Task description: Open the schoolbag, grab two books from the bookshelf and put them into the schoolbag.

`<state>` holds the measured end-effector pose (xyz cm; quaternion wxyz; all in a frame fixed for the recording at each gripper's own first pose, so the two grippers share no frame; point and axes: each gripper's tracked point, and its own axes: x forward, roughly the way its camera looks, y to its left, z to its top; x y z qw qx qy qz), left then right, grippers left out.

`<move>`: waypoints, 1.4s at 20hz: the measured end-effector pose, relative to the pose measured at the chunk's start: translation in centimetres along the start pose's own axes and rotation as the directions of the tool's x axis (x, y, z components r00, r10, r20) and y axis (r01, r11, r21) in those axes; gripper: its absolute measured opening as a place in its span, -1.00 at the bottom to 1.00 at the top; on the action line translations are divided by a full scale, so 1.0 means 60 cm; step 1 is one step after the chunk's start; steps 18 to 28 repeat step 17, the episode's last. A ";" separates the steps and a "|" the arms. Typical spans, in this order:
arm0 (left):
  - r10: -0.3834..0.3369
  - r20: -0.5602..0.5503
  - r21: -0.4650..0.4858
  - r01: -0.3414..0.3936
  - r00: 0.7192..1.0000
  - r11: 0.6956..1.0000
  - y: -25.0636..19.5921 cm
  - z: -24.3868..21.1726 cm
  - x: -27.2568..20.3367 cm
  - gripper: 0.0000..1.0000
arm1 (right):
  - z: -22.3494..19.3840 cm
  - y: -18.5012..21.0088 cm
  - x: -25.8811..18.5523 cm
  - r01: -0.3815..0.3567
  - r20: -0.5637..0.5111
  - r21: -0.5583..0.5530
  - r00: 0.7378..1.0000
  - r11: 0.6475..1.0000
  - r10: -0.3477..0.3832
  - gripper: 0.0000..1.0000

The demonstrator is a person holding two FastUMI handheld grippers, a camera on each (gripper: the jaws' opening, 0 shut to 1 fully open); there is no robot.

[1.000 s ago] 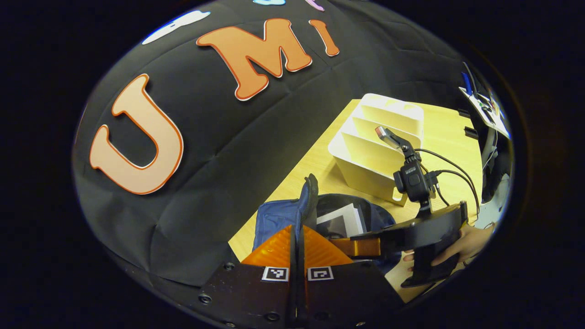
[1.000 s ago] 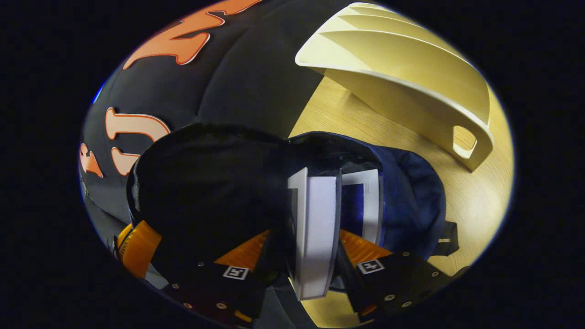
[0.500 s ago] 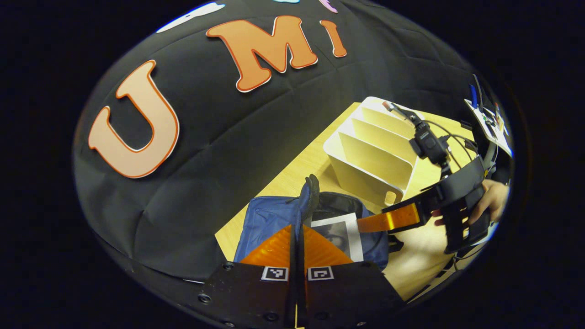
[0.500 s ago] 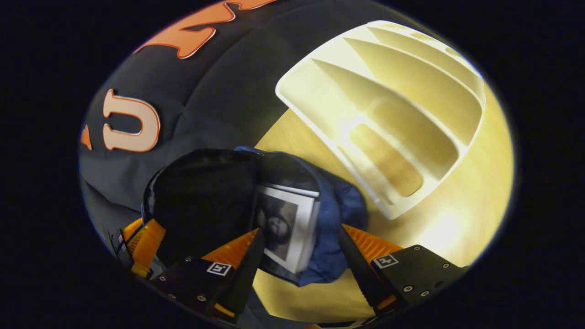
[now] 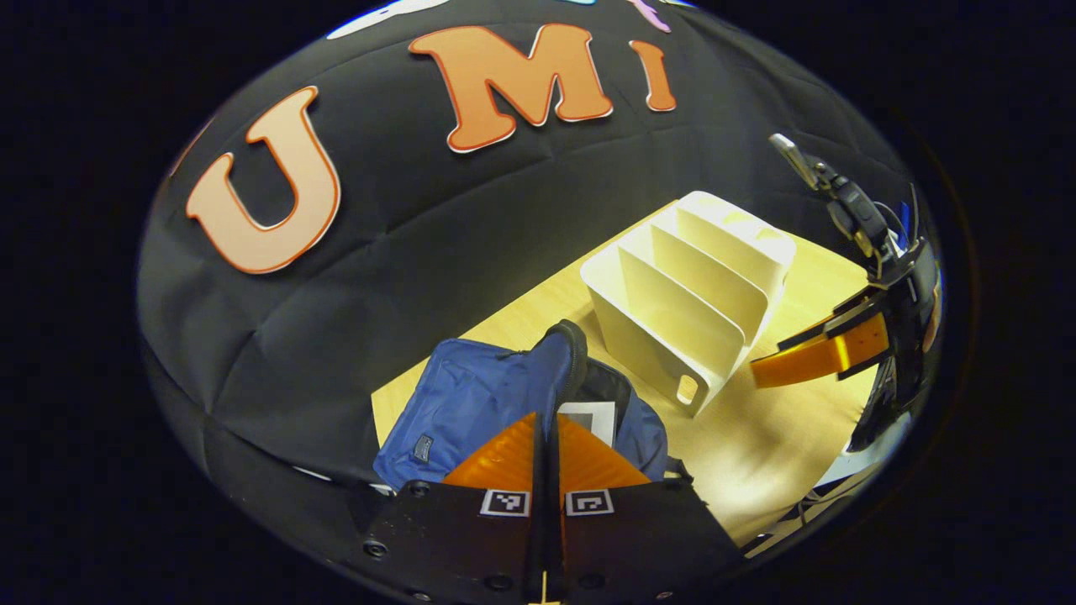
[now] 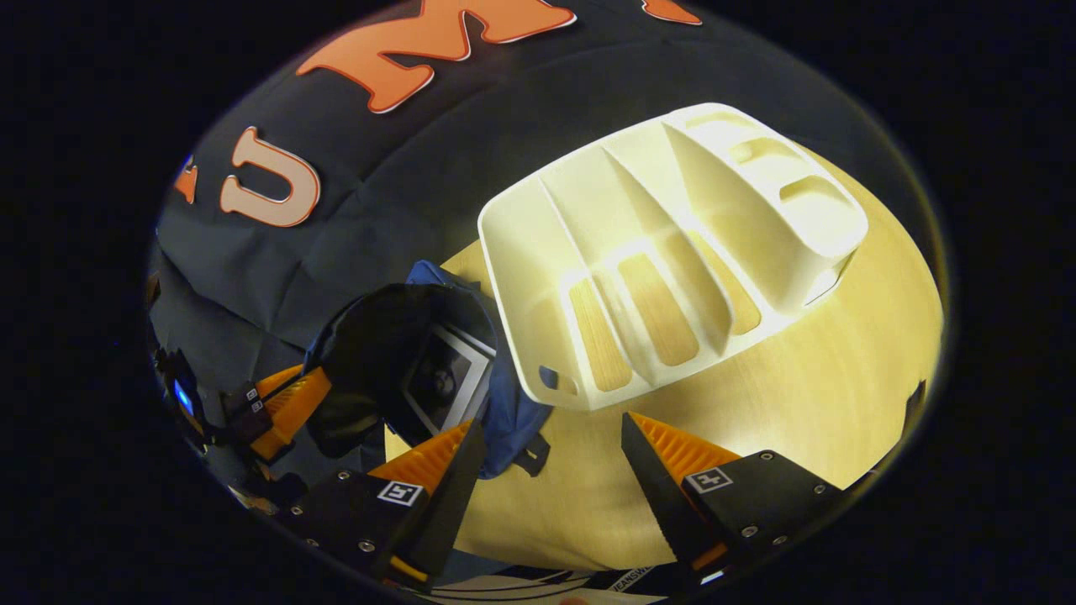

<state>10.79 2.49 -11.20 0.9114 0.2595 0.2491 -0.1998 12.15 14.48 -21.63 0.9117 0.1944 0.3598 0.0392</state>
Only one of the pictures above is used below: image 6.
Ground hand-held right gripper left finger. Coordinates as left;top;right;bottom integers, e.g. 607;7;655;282
277;418;488;589

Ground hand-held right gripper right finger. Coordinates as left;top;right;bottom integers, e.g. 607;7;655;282
620;412;846;587

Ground blue schoolbag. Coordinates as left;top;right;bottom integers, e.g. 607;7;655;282
304;259;556;480

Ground black book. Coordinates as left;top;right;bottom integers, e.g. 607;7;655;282
402;324;498;435

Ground white bookshelf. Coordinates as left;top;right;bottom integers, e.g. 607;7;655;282
477;103;869;413

